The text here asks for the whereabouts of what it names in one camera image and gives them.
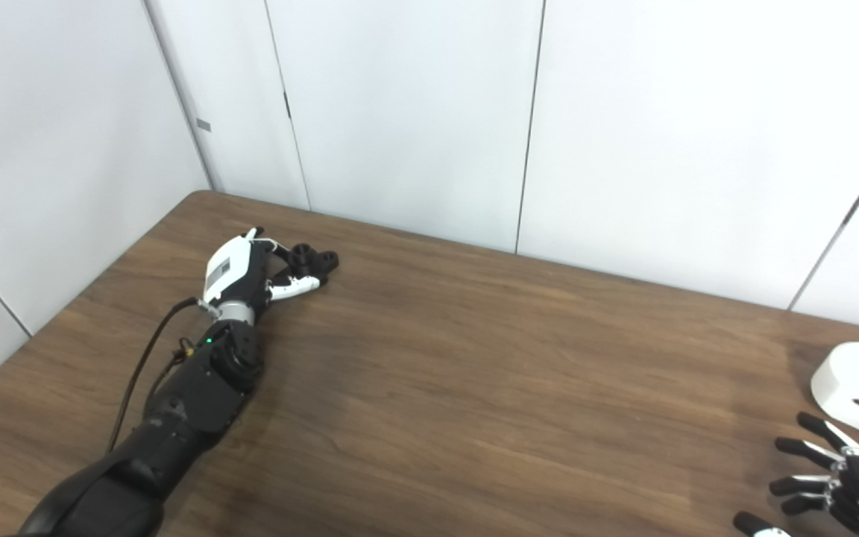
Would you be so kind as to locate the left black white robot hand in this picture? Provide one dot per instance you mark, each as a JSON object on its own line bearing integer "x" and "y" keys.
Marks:
{"x": 236, "y": 272}

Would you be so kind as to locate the black plastic holder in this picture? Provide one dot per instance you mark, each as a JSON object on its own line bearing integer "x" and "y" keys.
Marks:
{"x": 319, "y": 261}

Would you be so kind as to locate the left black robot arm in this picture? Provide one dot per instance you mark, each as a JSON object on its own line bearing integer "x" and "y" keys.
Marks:
{"x": 191, "y": 403}

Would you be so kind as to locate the round white cylindrical piece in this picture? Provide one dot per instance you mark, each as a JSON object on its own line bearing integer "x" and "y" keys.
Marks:
{"x": 858, "y": 377}

